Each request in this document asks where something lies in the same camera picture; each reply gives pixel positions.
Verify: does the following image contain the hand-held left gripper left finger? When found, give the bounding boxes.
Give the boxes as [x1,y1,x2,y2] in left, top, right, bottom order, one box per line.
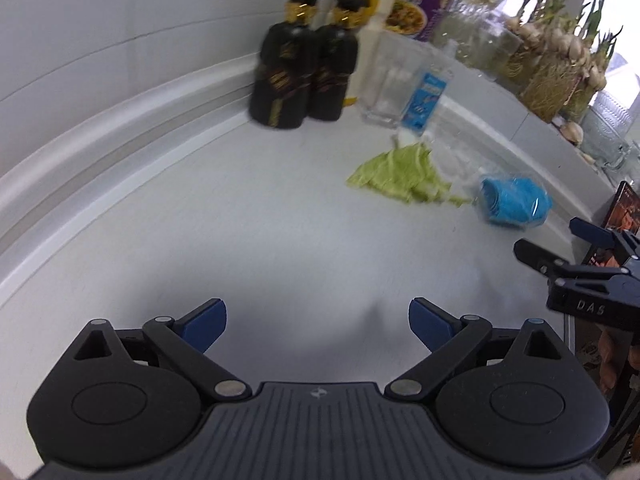
[73,297,252,402]

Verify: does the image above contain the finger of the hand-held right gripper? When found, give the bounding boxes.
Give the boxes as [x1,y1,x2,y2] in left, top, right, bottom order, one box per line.
[570,216,640,261]
[514,238,629,281]

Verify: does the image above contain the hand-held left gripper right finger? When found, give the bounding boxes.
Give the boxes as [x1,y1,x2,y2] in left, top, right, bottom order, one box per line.
[384,297,569,402]

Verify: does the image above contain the blue plastic bag roll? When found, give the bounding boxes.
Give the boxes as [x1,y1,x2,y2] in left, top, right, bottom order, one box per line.
[474,174,554,229]

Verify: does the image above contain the green cabbage leaf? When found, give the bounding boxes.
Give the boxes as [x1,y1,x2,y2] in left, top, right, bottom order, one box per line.
[346,141,474,208]

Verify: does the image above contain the person's right hand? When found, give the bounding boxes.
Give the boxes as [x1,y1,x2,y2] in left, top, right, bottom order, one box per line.
[597,331,629,396]

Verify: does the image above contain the smartphone with lit screen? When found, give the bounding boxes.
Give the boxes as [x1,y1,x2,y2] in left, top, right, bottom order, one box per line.
[582,181,640,271]

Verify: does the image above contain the loose garlic bulb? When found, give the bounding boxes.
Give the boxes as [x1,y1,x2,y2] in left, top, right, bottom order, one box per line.
[560,119,586,144]

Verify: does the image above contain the clear glass mug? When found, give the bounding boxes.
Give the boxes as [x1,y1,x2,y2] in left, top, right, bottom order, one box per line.
[579,91,640,172]

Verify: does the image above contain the jar of sprouting garlic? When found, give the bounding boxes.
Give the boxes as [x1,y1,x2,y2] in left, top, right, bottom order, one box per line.
[492,0,566,91]
[517,0,626,124]

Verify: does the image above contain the small spray bottle blue label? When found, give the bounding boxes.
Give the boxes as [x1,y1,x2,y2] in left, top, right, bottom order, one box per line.
[397,61,457,137]

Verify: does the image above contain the white backsplash strip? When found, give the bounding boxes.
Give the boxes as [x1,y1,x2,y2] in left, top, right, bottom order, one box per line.
[0,51,275,313]

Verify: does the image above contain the window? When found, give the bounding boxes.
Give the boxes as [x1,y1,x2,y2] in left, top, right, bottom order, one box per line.
[500,0,640,111]

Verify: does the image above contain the clear drinking glass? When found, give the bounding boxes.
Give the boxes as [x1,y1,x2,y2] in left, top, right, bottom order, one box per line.
[359,35,427,129]

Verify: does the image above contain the glass vase with garlic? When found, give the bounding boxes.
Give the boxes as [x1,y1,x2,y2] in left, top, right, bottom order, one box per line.
[431,0,519,69]

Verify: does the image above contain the black bottle with gold neck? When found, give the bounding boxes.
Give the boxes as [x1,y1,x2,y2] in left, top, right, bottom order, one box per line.
[248,0,322,131]
[306,0,374,122]

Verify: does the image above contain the purple instant noodle cup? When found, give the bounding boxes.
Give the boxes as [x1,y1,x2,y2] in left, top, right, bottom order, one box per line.
[384,0,459,44]

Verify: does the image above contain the white bottle with yellow cap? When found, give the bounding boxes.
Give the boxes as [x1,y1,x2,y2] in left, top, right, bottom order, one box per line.
[339,0,402,106]

